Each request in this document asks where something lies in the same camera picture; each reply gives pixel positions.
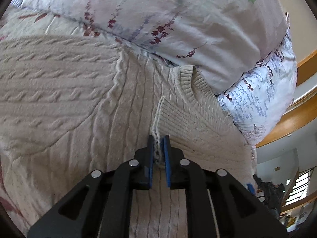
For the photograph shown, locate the beige cable knit sweater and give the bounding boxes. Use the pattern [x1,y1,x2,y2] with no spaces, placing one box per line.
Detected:
[1,36,253,234]

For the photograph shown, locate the window with bars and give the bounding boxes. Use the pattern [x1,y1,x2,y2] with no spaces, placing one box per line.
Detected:
[285,168,315,205]

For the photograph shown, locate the wooden headboard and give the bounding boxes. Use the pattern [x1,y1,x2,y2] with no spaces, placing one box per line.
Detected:
[256,51,316,148]

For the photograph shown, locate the white pillow blue floral print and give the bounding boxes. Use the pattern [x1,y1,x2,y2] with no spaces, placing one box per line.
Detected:
[217,27,298,146]

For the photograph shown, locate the white floral pillow red sprigs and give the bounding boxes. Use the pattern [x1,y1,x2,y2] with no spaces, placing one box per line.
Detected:
[22,0,287,94]

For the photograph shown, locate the floral bed cover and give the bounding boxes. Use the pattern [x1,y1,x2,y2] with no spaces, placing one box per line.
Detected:
[0,0,119,43]

